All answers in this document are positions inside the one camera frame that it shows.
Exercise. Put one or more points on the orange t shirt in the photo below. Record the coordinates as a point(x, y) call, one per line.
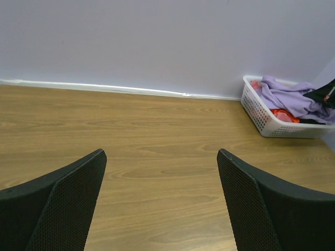
point(284, 116)

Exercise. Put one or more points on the pink t shirt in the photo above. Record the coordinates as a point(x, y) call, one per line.
point(256, 84)

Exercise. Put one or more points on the white plastic laundry basket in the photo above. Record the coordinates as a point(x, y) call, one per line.
point(270, 126)

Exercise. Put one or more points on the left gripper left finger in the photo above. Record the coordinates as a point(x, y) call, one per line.
point(54, 211)

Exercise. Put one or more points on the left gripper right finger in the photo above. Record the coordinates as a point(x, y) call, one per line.
point(269, 213)

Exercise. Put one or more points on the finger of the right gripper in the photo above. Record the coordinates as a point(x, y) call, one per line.
point(323, 95)

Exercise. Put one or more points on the purple t shirt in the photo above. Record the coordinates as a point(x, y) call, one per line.
point(279, 96)

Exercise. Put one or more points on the black t shirt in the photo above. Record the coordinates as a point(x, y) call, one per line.
point(310, 121)

